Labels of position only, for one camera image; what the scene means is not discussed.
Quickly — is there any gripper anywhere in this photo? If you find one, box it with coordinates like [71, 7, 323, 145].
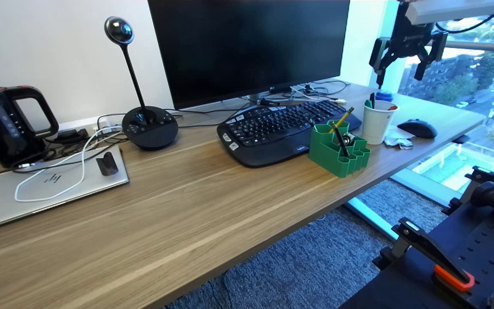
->
[369, 3, 449, 89]

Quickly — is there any black marker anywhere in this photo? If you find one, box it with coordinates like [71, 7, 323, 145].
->
[332, 126, 350, 158]

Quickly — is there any green rack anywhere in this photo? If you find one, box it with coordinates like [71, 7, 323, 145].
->
[308, 121, 371, 179]

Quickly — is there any black computer mouse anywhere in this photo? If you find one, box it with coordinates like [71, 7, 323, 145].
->
[397, 119, 439, 139]

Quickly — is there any window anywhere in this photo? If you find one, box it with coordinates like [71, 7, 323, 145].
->
[382, 0, 494, 206]

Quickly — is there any white paper cup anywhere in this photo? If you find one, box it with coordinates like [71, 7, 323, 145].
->
[361, 100, 399, 145]

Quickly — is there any crumpled white tissue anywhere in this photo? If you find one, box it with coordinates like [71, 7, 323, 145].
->
[383, 126, 416, 150]

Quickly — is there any yellow pencil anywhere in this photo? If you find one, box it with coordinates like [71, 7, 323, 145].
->
[329, 107, 355, 134]

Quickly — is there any black keyboard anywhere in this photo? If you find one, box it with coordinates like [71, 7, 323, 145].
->
[217, 100, 363, 168]

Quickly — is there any black computer monitor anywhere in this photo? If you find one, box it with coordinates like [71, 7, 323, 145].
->
[147, 0, 351, 110]

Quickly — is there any black and grey clamp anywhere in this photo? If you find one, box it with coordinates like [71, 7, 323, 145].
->
[441, 167, 494, 224]

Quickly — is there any black clamp with orange tip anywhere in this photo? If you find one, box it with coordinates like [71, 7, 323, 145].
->
[373, 218, 476, 293]

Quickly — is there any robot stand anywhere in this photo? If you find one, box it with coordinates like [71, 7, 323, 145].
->
[339, 167, 494, 309]

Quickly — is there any black power adapter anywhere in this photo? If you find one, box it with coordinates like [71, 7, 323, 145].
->
[54, 128, 90, 145]

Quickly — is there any silver laptop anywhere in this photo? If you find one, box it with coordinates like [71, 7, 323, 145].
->
[0, 143, 130, 235]

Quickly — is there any black electric kettle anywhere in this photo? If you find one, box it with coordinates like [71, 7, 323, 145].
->
[0, 85, 60, 169]

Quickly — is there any bunch of cables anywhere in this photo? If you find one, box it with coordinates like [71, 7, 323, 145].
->
[288, 79, 351, 105]

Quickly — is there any black conference camera on stalk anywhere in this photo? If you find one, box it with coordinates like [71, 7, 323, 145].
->
[104, 16, 179, 151]

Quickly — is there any white cable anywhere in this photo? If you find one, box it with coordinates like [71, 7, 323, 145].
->
[14, 126, 124, 203]

